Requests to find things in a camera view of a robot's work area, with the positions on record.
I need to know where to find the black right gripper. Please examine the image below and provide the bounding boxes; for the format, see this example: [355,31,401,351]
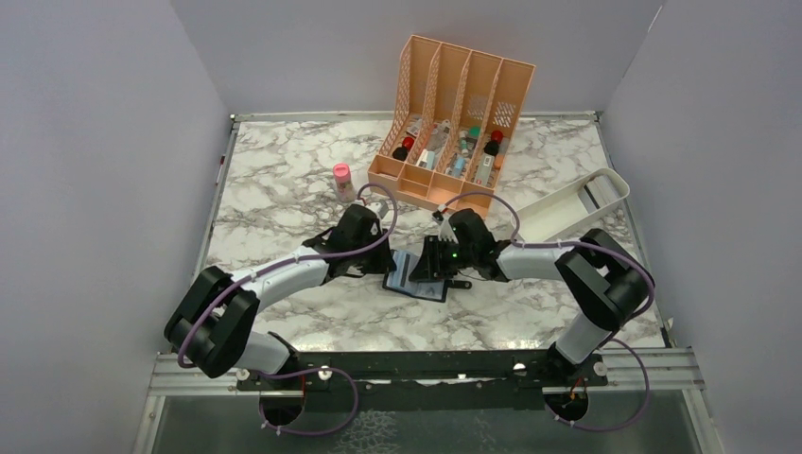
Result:
[409,235,477,281]

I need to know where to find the black leather card holder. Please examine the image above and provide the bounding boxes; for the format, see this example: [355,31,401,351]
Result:
[381,266,473,303]

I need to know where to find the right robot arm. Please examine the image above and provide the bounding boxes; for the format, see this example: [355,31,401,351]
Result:
[399,209,654,385]

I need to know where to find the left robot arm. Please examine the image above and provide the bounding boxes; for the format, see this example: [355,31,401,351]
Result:
[164,203,393,389]

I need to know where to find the pink cartoon bottle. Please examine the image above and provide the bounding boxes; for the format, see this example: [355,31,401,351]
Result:
[333,163,357,202]

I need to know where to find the teal cap tube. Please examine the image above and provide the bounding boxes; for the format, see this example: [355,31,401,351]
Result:
[457,126,480,159]

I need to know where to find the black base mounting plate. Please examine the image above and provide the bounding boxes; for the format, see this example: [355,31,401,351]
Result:
[236,350,608,412]

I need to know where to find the white plastic tray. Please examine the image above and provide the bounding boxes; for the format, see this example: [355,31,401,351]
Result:
[510,167,631,243]

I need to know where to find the peach desk organizer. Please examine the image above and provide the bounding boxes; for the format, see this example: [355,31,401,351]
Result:
[368,35,536,217]

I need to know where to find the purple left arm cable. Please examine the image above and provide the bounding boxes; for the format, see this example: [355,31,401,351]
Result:
[177,183,399,438]

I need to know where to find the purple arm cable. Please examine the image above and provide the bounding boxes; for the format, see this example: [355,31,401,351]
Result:
[438,190,656,435]
[177,183,399,438]

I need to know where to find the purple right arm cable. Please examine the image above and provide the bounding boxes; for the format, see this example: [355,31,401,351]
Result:
[438,190,656,435]

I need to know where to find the aluminium table frame rail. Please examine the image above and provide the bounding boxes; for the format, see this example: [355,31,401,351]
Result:
[131,350,706,454]

